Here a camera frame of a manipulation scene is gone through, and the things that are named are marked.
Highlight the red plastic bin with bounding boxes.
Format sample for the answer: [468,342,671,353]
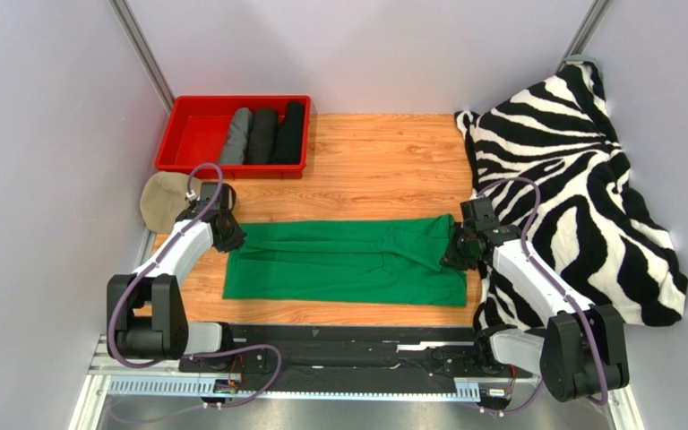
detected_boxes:
[153,94,313,180]

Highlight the beige baseball cap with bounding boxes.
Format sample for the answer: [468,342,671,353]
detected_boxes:
[139,171,202,234]

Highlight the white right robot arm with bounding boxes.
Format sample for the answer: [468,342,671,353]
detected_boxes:
[441,197,630,402]

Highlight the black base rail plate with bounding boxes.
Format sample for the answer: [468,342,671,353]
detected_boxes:
[178,324,534,394]

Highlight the zebra print blanket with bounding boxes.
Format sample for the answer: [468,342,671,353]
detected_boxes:
[454,60,688,327]

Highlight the right aluminium frame post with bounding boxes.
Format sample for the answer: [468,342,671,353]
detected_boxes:
[557,0,614,70]

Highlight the left aluminium frame post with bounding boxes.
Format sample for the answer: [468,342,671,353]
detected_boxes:
[108,0,175,113]

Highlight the aluminium frame post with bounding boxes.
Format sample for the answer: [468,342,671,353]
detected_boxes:
[557,0,614,70]
[108,0,175,113]

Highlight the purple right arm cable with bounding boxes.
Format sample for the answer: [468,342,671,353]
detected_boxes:
[476,176,610,417]

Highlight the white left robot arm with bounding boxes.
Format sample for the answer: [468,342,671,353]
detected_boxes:
[107,183,246,368]

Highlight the green t-shirt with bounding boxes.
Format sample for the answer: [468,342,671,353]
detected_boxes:
[223,214,467,306]

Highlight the dark grey rolled t-shirt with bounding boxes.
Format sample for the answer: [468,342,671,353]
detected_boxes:
[245,108,279,165]

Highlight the black rolled t-shirt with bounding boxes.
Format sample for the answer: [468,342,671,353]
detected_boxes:
[271,100,305,165]

